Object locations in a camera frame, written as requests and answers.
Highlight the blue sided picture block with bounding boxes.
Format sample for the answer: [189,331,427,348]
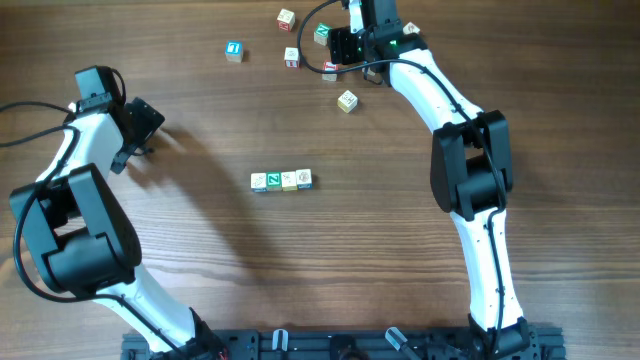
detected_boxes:
[295,169,313,190]

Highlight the yellow sided white block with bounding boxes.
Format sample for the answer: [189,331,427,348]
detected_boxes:
[281,171,298,192]

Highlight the red sided block green N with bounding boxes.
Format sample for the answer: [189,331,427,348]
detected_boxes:
[266,172,282,191]

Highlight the blue sided white block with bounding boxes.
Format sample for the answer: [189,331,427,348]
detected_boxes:
[250,173,267,192]

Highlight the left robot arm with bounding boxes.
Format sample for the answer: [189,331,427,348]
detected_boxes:
[9,65,229,359]

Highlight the plain picture block right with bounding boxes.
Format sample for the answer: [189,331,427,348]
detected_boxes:
[403,22,421,35]

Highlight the green N block top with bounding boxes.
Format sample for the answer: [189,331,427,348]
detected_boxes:
[314,23,331,46]

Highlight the red letter block lower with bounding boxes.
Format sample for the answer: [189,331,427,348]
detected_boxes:
[322,61,339,82]

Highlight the yellow face picture block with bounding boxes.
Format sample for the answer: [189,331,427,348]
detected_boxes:
[337,90,358,113]

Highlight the red sided white block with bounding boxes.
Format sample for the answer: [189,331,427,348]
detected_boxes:
[284,47,300,68]

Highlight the red picture block top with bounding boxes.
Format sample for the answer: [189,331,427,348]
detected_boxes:
[276,9,295,32]

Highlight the right camera cable black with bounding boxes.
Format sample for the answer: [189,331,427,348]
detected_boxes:
[296,0,511,359]

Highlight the camera cable black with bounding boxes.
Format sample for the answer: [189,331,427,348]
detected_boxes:
[1,109,188,359]
[296,0,511,359]

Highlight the left camera cable black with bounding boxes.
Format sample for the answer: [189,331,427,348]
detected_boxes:
[1,109,188,359]

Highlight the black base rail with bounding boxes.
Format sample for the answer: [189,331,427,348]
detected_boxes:
[120,326,567,360]

